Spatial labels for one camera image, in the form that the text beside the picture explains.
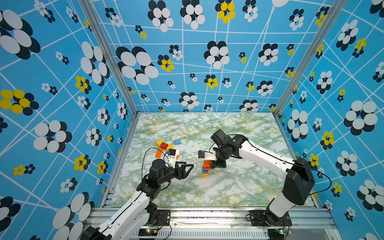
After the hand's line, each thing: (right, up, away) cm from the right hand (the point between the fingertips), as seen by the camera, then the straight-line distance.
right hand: (213, 160), depth 82 cm
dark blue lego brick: (-4, -7, +1) cm, 8 cm away
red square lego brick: (-31, +6, +18) cm, 36 cm away
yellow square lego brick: (-34, +8, +18) cm, 40 cm away
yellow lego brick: (-4, -8, +4) cm, 10 cm away
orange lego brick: (-34, +1, +14) cm, 36 cm away
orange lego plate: (-4, -2, -4) cm, 6 cm away
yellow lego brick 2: (-27, +5, +17) cm, 33 cm away
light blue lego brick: (-22, +8, +22) cm, 32 cm away
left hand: (-12, -1, -5) cm, 13 cm away
